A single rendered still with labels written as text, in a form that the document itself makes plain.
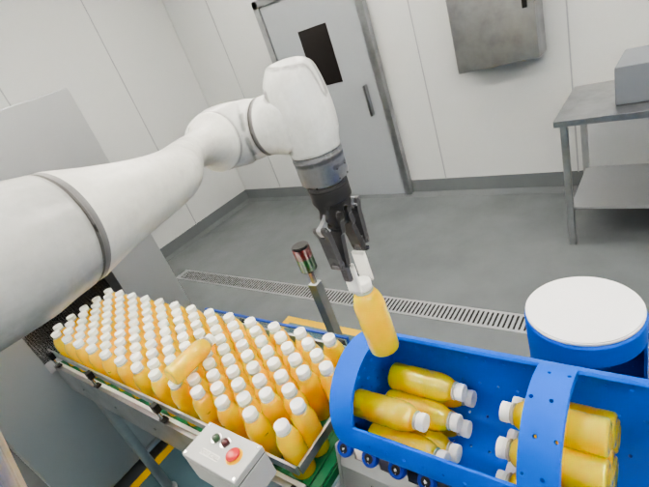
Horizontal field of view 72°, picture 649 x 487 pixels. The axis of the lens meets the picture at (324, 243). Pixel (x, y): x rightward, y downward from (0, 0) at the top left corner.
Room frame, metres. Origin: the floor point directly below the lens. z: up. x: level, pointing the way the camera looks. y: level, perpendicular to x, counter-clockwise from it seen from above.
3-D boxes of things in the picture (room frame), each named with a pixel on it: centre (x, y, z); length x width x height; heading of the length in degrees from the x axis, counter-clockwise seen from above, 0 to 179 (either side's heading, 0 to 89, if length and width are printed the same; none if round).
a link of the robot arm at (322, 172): (0.76, -0.04, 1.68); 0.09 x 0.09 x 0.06
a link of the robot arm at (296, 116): (0.77, -0.03, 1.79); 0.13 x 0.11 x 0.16; 59
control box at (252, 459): (0.80, 0.41, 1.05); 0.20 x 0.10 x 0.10; 46
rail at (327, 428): (0.91, 0.12, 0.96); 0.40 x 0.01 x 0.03; 136
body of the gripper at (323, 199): (0.76, -0.04, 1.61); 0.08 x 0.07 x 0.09; 136
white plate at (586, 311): (0.88, -0.58, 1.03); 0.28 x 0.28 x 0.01
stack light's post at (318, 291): (1.38, 0.08, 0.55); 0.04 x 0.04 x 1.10; 46
